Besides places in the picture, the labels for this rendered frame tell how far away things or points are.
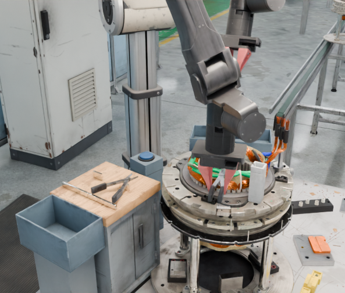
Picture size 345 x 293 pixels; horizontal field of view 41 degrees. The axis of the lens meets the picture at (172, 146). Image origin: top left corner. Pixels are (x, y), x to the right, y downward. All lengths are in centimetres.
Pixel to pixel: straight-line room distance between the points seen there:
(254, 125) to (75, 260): 49
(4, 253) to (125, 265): 162
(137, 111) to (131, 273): 52
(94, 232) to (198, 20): 52
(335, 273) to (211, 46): 82
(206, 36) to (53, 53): 251
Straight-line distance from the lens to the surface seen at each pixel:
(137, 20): 137
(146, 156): 134
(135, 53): 143
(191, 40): 80
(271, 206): 105
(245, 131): 80
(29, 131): 350
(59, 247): 103
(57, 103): 335
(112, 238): 111
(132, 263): 122
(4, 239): 286
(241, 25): 105
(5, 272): 263
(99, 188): 111
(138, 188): 115
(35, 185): 335
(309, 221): 158
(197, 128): 150
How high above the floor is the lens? 166
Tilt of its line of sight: 26 degrees down
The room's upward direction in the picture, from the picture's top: straight up
